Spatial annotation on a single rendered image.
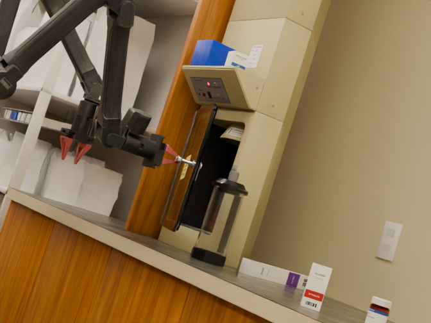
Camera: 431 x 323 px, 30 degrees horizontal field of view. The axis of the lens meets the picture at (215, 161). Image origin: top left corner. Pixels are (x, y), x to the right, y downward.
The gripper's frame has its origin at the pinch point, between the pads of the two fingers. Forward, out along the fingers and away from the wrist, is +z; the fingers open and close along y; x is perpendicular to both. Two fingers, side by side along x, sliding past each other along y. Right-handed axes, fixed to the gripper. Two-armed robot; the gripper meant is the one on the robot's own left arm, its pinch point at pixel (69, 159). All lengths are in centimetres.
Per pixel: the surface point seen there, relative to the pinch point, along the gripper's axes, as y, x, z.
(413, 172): 75, -73, -28
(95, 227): 2.8, -28.5, 17.0
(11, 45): 12, 143, -46
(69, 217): 2.8, -8.4, 17.5
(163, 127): 24.4, -8.8, -19.9
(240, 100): 28, -42, -32
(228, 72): 22, -41, -39
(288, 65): 39, -46, -48
